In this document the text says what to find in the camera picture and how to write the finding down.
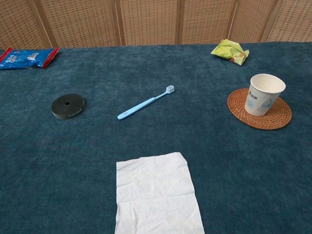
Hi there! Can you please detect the blue red snack packet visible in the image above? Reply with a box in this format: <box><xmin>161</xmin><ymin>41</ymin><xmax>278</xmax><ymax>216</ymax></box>
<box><xmin>0</xmin><ymin>47</ymin><xmax>60</xmax><ymax>71</ymax></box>

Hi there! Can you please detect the woven wooden folding screen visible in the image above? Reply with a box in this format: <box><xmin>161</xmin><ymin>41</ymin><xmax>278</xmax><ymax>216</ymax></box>
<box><xmin>0</xmin><ymin>0</ymin><xmax>312</xmax><ymax>49</ymax></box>

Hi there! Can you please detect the white paper cup blue flower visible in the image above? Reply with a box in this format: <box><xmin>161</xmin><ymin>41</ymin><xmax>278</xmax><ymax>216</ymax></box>
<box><xmin>244</xmin><ymin>73</ymin><xmax>287</xmax><ymax>117</ymax></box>

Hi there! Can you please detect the white paper napkin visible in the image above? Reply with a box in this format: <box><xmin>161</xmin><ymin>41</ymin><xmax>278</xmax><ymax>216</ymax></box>
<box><xmin>115</xmin><ymin>152</ymin><xmax>206</xmax><ymax>234</ymax></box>

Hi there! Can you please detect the light blue toothbrush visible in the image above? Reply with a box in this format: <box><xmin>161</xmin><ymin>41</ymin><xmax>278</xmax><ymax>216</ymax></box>
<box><xmin>117</xmin><ymin>84</ymin><xmax>175</xmax><ymax>120</ymax></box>

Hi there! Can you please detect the black tape roll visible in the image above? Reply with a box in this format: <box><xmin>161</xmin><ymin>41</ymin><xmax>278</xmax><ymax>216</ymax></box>
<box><xmin>50</xmin><ymin>93</ymin><xmax>86</xmax><ymax>120</ymax></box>

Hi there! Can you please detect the green yellow snack packet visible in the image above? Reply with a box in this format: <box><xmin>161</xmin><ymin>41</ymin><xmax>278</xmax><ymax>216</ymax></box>
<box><xmin>211</xmin><ymin>39</ymin><xmax>250</xmax><ymax>66</ymax></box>

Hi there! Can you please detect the dark blue table cloth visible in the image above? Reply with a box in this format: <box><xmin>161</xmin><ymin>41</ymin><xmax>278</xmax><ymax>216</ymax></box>
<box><xmin>0</xmin><ymin>41</ymin><xmax>312</xmax><ymax>234</ymax></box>

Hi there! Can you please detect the woven rattan coaster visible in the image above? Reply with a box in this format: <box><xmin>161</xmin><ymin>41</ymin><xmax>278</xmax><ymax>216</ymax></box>
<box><xmin>227</xmin><ymin>88</ymin><xmax>293</xmax><ymax>131</ymax></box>

